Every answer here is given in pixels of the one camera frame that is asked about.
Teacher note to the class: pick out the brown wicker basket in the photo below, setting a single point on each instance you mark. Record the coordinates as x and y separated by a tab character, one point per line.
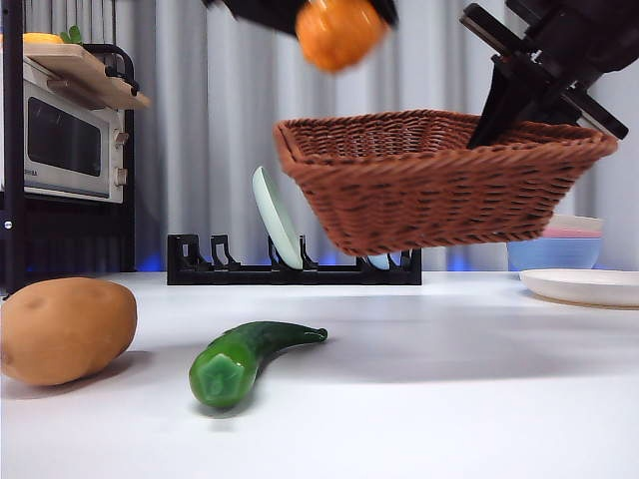
429	199

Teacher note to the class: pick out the white flat plate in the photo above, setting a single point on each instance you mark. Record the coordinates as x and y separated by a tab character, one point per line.
584	287

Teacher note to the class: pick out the grey curtain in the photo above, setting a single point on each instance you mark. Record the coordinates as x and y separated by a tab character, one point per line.
199	100

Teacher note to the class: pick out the pale green plate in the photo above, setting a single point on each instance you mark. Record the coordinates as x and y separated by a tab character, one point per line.
277	219

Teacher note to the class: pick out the green leaf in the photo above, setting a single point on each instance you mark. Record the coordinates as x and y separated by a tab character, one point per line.
72	34

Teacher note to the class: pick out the pink bowl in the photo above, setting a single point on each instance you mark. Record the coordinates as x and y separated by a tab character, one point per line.
574	233

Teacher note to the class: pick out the blue bowl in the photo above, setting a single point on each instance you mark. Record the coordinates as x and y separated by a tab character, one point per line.
549	254

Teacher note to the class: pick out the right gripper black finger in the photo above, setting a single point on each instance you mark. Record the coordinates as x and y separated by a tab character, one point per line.
554	112
499	110

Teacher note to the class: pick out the green cucumber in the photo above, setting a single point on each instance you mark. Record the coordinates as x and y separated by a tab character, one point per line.
224	364

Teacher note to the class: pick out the yellow food item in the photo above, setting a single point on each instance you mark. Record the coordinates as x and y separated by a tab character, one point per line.
42	38

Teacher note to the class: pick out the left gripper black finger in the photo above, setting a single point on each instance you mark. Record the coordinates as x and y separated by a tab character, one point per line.
259	12
387	10

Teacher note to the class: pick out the black shelf frame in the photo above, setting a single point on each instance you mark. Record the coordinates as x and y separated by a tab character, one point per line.
14	149

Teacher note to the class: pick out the brown potato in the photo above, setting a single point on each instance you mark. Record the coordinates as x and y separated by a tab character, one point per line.
60	329

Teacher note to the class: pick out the black dish rack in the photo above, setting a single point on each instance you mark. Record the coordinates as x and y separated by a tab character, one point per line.
224	275

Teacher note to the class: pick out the wooden cutting board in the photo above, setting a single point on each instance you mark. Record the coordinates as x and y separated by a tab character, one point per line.
75	70

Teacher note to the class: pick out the pale blue plate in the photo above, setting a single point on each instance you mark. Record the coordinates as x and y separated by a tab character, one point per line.
382	261

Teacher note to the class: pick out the white toaster oven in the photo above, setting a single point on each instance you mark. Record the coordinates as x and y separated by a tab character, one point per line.
65	135

